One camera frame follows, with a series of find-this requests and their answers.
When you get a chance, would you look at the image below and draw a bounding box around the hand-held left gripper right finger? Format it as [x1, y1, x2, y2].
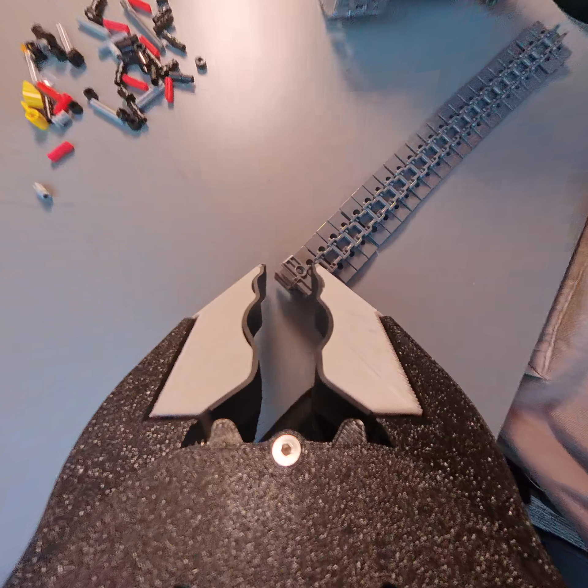
[311, 264, 424, 418]

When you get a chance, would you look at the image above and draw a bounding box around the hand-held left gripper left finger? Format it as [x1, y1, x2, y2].
[148, 263, 268, 420]

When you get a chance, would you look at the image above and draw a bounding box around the grey toy track belt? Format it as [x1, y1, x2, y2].
[275, 21, 572, 295]

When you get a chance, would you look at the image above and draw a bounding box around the pile of small building pieces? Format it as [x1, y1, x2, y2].
[21, 0, 196, 131]

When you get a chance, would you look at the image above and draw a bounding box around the grey desk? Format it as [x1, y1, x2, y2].
[0, 0, 588, 570]

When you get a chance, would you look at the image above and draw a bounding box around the person's beige hoodie torso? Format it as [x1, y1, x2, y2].
[498, 220, 588, 543]

